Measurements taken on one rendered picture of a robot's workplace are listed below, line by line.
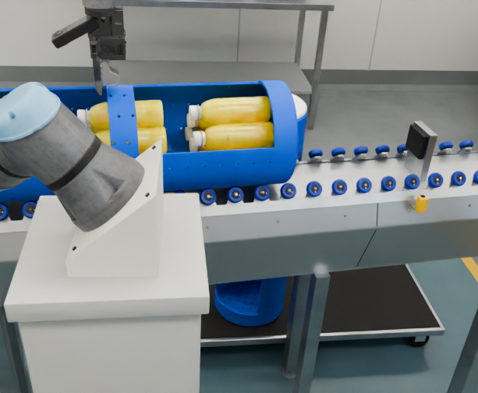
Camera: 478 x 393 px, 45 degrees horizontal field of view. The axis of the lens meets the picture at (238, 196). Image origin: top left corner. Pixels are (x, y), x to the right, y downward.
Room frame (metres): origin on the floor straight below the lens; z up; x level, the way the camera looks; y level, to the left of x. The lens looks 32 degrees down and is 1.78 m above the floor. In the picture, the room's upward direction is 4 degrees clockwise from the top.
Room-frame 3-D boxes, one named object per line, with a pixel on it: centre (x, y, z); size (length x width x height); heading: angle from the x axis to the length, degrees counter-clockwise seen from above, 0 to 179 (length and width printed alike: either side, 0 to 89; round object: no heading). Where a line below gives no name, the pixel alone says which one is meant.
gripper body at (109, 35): (1.34, 0.34, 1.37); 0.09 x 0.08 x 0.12; 104
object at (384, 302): (1.85, -0.09, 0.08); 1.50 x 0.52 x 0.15; 99
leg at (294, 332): (1.56, -0.24, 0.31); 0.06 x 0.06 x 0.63; 14
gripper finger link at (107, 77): (1.32, 0.34, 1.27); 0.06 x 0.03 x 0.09; 104
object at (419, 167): (1.56, -0.53, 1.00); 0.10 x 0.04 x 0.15; 14
